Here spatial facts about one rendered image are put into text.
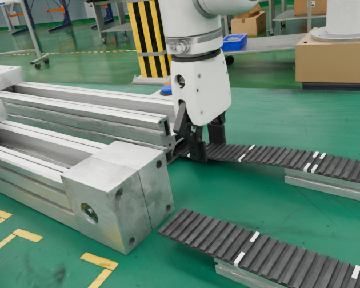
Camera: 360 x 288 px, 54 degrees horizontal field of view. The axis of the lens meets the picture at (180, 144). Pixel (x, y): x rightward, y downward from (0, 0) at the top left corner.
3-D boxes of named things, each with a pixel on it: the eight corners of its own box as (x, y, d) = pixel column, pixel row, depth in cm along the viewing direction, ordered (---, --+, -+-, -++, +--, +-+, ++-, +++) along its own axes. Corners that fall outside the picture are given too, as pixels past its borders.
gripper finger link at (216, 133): (220, 111, 59) (224, 147, 62) (230, 104, 61) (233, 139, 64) (204, 110, 60) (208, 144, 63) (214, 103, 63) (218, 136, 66)
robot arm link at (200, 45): (198, 38, 46) (201, 61, 47) (232, 24, 52) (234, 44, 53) (150, 39, 51) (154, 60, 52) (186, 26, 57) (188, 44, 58)
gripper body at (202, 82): (196, 55, 47) (206, 131, 52) (234, 37, 54) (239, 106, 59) (154, 55, 51) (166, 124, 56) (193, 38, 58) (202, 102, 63)
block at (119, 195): (185, 200, 52) (175, 142, 47) (126, 256, 43) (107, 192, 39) (140, 186, 57) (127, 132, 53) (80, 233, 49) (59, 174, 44)
